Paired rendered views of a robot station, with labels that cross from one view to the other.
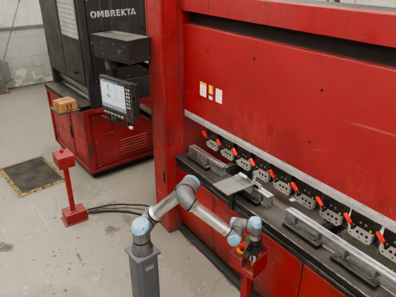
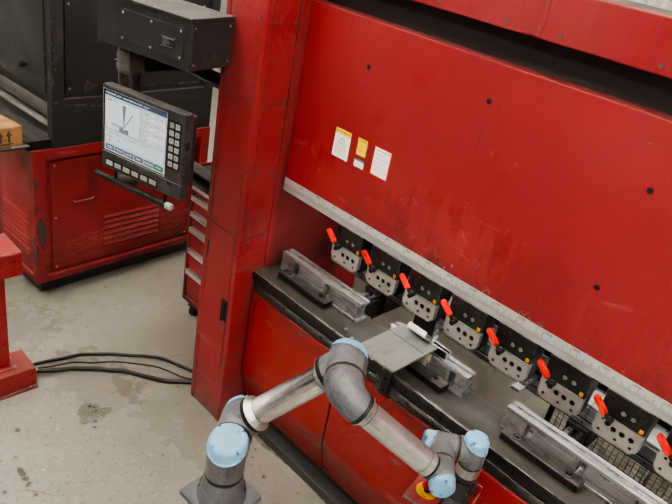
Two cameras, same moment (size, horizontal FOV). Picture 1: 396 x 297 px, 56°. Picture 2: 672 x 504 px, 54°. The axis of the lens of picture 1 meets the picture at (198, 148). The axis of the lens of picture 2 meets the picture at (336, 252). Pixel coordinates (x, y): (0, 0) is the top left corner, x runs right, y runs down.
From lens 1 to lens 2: 0.77 m
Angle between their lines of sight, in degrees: 14
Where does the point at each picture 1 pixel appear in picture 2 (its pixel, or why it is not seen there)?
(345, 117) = not seen: outside the picture
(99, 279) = not seen: outside the picture
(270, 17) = (552, 23)
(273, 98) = (523, 188)
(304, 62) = (619, 129)
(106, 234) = (83, 423)
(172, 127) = (256, 212)
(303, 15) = (640, 33)
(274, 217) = (480, 418)
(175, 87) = (275, 131)
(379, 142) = not seen: outside the picture
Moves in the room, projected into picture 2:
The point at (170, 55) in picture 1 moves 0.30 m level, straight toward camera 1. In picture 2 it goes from (278, 62) to (292, 84)
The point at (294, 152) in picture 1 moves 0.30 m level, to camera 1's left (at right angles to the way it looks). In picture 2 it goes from (555, 302) to (467, 296)
